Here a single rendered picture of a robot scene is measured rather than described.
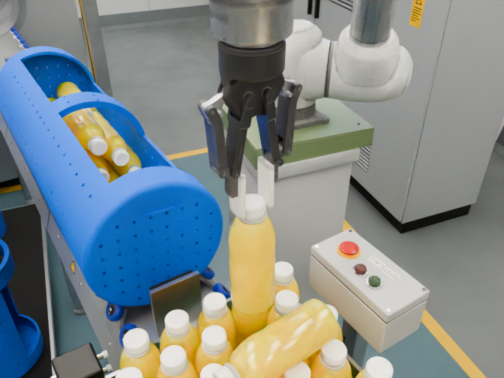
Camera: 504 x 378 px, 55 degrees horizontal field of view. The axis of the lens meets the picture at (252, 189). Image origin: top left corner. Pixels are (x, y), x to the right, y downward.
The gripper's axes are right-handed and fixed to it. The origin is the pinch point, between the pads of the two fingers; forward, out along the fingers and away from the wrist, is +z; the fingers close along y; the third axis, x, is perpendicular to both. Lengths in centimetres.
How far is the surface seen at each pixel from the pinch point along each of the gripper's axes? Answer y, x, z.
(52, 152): 16, -52, 15
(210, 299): 4.1, -6.6, 25.1
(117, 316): 16.5, -22.9, 37.6
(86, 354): 24.5, -14.6, 34.0
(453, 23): -150, -81, 22
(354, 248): -23.3, -1.4, 23.1
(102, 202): 13.9, -26.5, 13.2
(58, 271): 15, -154, 135
